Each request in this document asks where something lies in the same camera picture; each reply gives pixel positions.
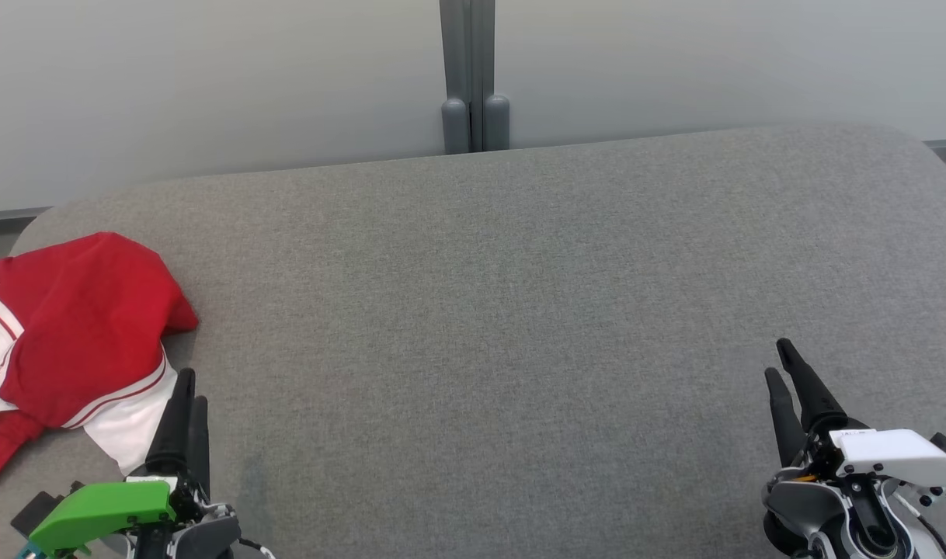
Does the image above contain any red and white shirt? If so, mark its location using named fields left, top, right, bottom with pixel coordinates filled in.
left=0, top=231, right=200, bottom=502

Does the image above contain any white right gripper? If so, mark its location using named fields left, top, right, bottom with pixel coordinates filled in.
left=763, top=338, right=946, bottom=491

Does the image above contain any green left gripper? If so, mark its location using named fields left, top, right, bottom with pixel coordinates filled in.
left=29, top=368, right=211, bottom=556

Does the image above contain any grey partition post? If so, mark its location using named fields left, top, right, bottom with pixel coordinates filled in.
left=439, top=0, right=512, bottom=155

